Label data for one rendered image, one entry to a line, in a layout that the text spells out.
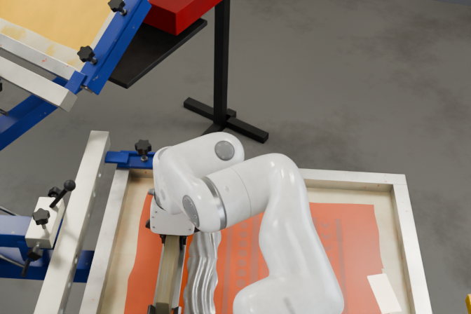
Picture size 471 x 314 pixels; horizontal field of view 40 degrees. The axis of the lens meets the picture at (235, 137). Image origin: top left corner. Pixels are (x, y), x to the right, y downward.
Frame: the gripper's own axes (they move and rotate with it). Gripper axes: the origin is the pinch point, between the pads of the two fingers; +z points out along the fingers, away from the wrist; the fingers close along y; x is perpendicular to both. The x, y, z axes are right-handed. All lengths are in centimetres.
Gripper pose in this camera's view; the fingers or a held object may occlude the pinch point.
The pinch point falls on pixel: (174, 239)
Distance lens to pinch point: 156.5
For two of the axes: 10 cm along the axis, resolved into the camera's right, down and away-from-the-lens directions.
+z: -0.4, 7.2, 6.9
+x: 0.5, -6.9, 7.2
